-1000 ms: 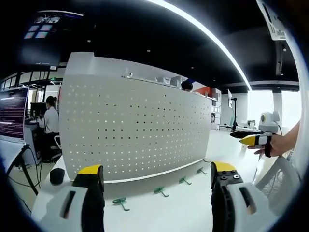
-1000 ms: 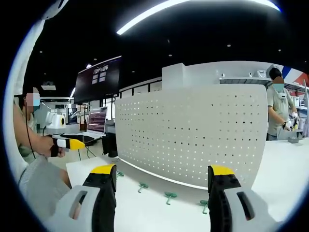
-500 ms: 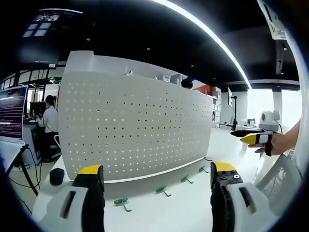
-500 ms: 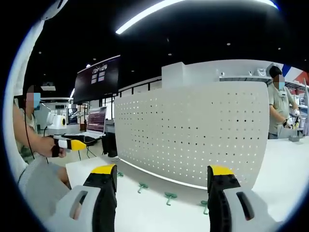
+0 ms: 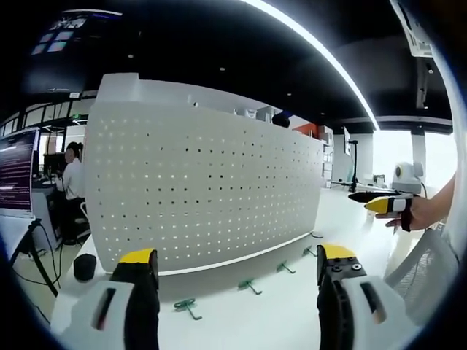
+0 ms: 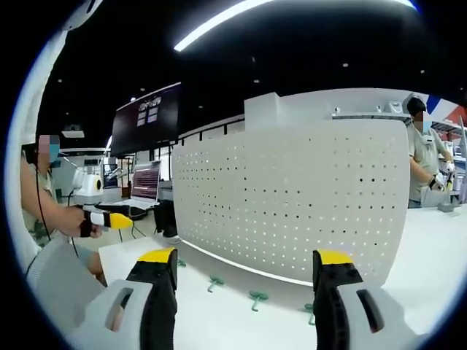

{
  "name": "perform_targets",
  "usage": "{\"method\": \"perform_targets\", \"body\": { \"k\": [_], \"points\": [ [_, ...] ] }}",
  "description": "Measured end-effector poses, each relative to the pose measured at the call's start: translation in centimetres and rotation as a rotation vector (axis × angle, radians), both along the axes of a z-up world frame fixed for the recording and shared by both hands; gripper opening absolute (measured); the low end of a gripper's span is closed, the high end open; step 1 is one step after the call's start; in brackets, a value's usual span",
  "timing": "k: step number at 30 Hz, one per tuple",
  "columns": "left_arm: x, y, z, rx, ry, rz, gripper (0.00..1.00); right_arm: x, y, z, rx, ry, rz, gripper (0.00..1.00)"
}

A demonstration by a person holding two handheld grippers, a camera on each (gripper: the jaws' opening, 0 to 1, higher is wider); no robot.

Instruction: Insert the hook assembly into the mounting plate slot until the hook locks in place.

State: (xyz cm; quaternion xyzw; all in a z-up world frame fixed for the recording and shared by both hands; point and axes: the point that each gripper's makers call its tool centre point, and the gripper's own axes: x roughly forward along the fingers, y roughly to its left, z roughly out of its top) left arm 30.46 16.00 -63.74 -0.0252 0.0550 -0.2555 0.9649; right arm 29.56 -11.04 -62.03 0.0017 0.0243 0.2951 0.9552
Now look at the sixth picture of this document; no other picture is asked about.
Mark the person's leg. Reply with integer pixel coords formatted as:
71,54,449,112
71,244,108,287

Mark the person's beige shirt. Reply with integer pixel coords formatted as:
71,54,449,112
21,166,63,249

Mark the black object behind plate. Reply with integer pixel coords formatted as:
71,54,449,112
153,201,180,238

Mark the person's head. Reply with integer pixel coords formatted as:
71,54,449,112
21,133,61,169

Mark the operator person at left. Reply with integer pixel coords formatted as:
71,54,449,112
24,152,80,276

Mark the large black display screen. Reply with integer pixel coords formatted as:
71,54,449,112
109,82,182,158

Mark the open laptop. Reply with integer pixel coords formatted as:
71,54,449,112
120,160,162,211

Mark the metal storage rack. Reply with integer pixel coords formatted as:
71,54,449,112
432,116,467,203

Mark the white column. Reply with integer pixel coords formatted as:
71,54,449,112
16,31,76,241

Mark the ceiling mounted projector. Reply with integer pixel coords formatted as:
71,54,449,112
61,122,86,139

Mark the person's left hand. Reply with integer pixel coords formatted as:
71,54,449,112
77,208,105,239

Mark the white wall shelf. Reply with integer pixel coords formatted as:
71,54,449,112
331,98,415,121

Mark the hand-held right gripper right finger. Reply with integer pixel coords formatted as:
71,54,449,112
312,249,431,350

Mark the white robot with yellow circle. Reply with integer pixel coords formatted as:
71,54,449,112
70,168,106,205

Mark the white perforated mounting plate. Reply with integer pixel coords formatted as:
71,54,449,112
170,119,410,288

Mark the long ceiling light strip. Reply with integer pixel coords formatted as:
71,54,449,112
173,0,273,53

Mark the red and blue banner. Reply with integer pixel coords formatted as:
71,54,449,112
425,93,467,127

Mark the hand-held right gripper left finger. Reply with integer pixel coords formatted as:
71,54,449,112
67,246,179,350

